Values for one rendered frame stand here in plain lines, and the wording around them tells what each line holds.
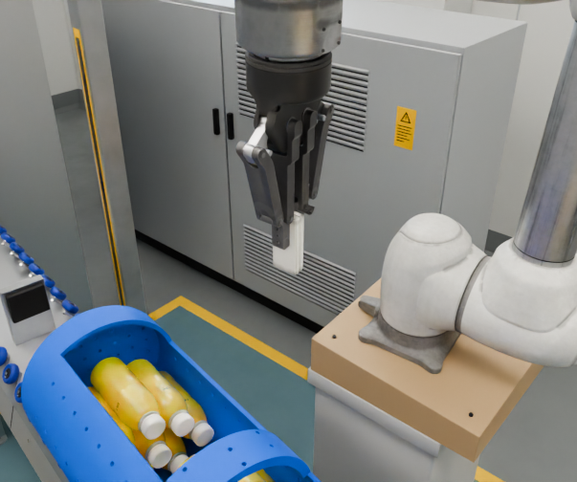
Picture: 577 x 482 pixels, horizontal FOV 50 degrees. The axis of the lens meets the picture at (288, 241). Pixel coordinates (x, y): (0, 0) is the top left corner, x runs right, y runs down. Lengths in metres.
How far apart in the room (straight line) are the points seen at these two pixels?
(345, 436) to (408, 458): 0.16
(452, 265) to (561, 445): 1.69
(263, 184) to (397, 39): 1.68
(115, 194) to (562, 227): 1.15
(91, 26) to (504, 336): 1.14
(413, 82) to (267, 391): 1.41
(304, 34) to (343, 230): 2.08
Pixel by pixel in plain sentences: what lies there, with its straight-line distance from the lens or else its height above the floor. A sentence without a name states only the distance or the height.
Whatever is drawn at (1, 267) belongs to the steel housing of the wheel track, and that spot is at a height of 0.93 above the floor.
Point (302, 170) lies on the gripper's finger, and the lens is 0.60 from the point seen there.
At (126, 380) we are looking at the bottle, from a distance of 1.13.
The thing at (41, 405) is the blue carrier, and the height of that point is 1.15.
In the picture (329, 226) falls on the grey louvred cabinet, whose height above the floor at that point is 0.64.
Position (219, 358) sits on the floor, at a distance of 2.91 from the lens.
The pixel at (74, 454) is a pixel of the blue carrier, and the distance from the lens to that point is 1.06.
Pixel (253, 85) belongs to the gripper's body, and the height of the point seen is 1.77.
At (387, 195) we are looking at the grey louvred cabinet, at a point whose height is 0.87.
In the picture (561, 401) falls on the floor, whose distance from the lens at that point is 2.94.
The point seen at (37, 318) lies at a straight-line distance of 1.65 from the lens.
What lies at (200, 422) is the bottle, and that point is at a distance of 1.18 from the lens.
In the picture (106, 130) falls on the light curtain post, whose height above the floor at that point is 1.35.
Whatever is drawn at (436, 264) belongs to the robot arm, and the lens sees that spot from 1.14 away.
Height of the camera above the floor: 1.92
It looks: 31 degrees down
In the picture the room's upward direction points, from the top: straight up
